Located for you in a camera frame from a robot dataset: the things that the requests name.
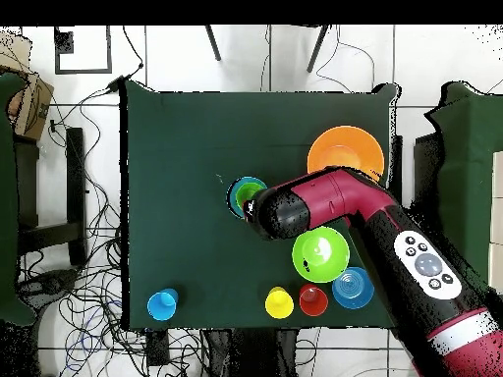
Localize large orange bowl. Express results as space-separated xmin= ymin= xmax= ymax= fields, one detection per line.
xmin=307 ymin=125 xmax=385 ymax=183

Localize grey base with black knob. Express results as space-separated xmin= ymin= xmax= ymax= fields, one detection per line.
xmin=17 ymin=268 xmax=80 ymax=299

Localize dark green tablecloth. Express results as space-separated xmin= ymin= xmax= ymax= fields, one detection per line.
xmin=119 ymin=80 xmax=402 ymax=331

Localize white boxes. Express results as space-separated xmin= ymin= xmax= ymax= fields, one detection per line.
xmin=487 ymin=150 xmax=503 ymax=296

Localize black stand leg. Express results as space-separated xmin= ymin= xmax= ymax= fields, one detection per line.
xmin=203 ymin=25 xmax=222 ymax=62
xmin=306 ymin=25 xmax=331 ymax=74

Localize cardboard box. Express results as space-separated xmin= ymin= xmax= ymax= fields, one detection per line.
xmin=0 ymin=30 xmax=55 ymax=142

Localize black power adapter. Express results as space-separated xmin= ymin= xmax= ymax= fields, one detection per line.
xmin=106 ymin=75 xmax=126 ymax=94

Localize green cup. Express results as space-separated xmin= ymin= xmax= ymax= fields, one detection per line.
xmin=234 ymin=182 xmax=263 ymax=212

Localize black square floor frame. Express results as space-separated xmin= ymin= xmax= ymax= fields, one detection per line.
xmin=53 ymin=26 xmax=113 ymax=75

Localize large green bowl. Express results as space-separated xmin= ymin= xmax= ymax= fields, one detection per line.
xmin=291 ymin=226 xmax=352 ymax=284

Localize black power strip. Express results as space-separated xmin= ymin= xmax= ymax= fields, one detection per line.
xmin=145 ymin=329 xmax=171 ymax=366

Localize green-clothed side table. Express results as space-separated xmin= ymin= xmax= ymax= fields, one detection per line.
xmin=423 ymin=81 xmax=503 ymax=307
xmin=0 ymin=72 xmax=38 ymax=327

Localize small cyan bowl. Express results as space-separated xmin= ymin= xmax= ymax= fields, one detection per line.
xmin=226 ymin=176 xmax=269 ymax=220

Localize blue cup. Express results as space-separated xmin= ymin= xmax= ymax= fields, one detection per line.
xmin=145 ymin=288 xmax=180 ymax=322

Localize large blue bowl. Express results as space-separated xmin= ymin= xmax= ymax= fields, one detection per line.
xmin=331 ymin=266 xmax=375 ymax=310

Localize red-orange cup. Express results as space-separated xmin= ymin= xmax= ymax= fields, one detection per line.
xmin=298 ymin=283 xmax=330 ymax=318

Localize tangled black floor cables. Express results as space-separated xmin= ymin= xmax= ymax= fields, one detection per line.
xmin=17 ymin=89 xmax=205 ymax=377

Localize yellow cup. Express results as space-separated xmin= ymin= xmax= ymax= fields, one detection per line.
xmin=264 ymin=286 xmax=295 ymax=320

